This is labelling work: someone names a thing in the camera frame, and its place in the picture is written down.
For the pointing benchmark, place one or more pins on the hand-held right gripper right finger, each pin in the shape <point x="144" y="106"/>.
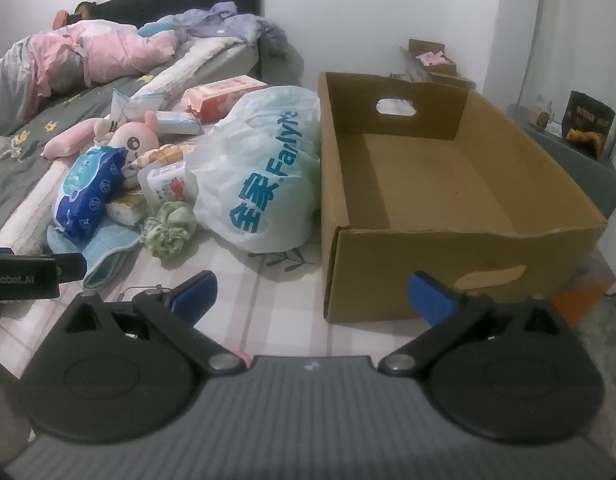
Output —
<point x="430" y="296"/>

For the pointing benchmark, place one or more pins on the pink plush bunny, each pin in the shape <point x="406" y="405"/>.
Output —
<point x="125" y="137"/>

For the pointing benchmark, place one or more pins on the white curtain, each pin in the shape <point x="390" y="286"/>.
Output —
<point x="557" y="25"/>

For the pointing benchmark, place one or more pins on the pink quilt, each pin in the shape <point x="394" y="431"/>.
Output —
<point x="108" y="52"/>

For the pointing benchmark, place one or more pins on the large cardboard box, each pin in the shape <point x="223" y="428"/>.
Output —
<point x="437" y="180"/>

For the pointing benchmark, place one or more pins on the orange box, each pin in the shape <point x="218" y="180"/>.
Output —
<point x="585" y="292"/>

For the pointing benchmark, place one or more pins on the grey stool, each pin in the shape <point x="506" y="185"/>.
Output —
<point x="572" y="170"/>

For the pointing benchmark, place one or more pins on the small cardboard box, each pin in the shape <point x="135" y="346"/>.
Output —
<point x="437" y="67"/>

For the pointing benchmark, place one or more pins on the brown plush toy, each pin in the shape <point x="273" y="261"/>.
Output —
<point x="85" y="8"/>

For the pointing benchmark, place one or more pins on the white plastic shopping bag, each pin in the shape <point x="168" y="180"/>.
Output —
<point x="258" y="175"/>

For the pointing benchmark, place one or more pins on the green scrunchie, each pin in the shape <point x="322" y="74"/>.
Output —
<point x="170" y="230"/>

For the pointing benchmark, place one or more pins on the yellow snack packet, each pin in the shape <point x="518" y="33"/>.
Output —
<point x="168" y="154"/>

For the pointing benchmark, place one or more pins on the white pack with red label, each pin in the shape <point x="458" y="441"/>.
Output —
<point x="165" y="185"/>

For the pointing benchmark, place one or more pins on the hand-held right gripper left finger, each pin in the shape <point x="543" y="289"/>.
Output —
<point x="195" y="291"/>

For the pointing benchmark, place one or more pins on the pink checked mat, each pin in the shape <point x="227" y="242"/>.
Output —
<point x="268" y="300"/>

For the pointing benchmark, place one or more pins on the black snack bag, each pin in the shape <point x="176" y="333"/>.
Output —
<point x="587" y="122"/>

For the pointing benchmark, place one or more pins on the gold tissue pack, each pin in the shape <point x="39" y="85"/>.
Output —
<point x="125" y="208"/>

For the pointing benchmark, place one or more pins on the grey printed bedsheet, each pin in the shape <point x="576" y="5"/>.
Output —
<point x="18" y="180"/>

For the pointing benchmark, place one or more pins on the small jar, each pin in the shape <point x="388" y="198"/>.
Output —
<point x="543" y="112"/>

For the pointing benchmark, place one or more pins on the light blue cloth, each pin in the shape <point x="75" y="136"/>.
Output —
<point x="105" y="252"/>

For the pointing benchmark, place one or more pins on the purple clothes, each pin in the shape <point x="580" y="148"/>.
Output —
<point x="215" y="22"/>

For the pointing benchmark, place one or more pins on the teal cloth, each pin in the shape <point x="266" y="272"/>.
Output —
<point x="155" y="30"/>

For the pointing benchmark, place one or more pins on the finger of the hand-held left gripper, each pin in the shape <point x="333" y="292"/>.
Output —
<point x="70" y="266"/>

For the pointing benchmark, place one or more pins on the white and blue tissue pack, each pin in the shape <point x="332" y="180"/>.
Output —
<point x="178" y="122"/>

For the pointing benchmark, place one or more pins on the dark clothes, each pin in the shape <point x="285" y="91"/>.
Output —
<point x="274" y="40"/>

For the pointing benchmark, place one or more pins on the white packet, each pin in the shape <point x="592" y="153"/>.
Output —
<point x="128" y="107"/>

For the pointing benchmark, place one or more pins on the blue wet wipes pack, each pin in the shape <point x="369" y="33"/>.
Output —
<point x="85" y="195"/>

